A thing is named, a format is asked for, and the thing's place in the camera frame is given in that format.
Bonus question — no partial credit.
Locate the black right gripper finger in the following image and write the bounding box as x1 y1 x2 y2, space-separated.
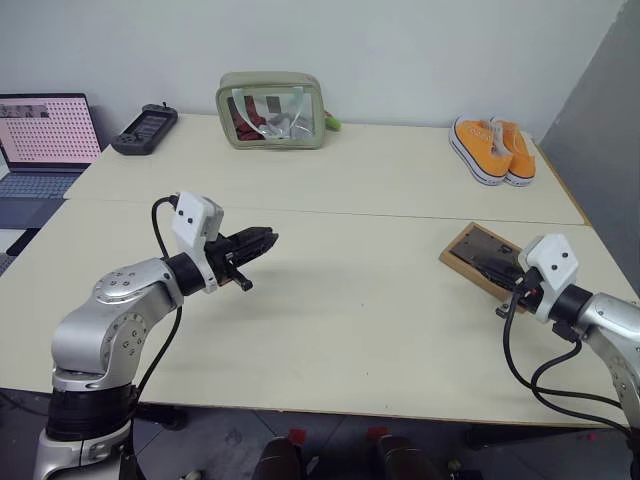
479 259 524 282
472 267 519 294

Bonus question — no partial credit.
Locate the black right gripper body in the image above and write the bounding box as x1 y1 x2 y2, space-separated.
495 267 545 317

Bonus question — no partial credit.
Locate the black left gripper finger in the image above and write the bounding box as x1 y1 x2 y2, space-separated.
237 226 276 247
238 233 280 264

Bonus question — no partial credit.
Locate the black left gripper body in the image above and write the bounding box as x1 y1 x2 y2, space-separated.
203 232 254 293

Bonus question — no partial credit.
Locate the wooden picture frame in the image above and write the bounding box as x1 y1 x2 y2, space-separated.
438 221 534 314

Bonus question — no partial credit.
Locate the orange canvas sneaker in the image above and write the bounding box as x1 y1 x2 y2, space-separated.
492 118 538 188
449 115 516 187

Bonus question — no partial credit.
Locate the red cloth item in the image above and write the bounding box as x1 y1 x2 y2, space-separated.
227 97 264 143

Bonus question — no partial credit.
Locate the black handheld game controller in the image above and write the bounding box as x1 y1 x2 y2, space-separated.
110 101 180 156

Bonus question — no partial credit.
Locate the green transparent toiletry bag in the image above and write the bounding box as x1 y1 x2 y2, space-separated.
215 71 329 151

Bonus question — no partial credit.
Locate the dark rounded shape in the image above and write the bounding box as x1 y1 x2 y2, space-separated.
374 434 442 480
259 435 306 480

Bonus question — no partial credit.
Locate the grey laptop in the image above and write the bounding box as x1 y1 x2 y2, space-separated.
0 92 104 231

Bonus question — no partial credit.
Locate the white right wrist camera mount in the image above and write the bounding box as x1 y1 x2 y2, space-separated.
518 233 581 324

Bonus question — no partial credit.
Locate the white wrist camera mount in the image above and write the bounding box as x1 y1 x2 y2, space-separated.
171 191 225 295
518 233 581 324

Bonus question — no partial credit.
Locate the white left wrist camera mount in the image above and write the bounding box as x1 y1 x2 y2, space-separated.
171 191 225 295

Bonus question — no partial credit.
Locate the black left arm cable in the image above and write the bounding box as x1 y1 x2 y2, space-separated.
119 196 184 466

